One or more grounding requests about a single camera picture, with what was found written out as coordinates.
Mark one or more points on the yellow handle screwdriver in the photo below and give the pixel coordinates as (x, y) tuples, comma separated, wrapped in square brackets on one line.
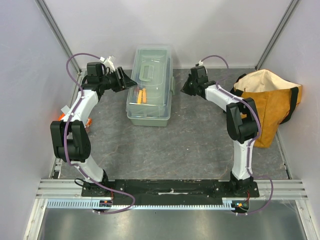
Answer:
[(144, 95), (140, 97)]

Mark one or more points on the blue grey cable duct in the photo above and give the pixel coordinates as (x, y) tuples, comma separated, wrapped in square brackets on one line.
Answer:
[(96, 204)]

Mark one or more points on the orange screw box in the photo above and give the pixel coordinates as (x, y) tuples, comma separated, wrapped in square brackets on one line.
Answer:
[(87, 125)]

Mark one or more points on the green translucent tool box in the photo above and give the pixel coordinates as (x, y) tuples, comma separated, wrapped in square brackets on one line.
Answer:
[(153, 70)]

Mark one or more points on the mustard canvas tote bag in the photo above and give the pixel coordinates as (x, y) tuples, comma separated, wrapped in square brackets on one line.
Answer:
[(275, 98)]

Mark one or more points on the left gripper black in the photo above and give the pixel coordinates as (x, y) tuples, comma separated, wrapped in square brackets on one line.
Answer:
[(126, 82)]

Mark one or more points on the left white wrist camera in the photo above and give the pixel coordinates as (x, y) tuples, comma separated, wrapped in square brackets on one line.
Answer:
[(108, 62)]

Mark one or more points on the clear plastic screw box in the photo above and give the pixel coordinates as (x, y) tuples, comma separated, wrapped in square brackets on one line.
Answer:
[(65, 109)]

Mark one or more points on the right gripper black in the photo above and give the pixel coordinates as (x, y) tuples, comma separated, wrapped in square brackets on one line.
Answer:
[(193, 85)]

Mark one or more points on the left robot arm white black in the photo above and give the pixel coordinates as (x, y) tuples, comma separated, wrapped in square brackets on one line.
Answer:
[(70, 139)]

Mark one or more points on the aluminium rail frame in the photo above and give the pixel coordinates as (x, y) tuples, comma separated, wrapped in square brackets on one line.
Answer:
[(281, 212)]

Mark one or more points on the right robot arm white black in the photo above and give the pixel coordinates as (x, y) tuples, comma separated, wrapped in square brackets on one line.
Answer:
[(242, 124)]

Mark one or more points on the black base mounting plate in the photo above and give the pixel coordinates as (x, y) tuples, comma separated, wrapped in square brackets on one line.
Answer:
[(186, 191)]

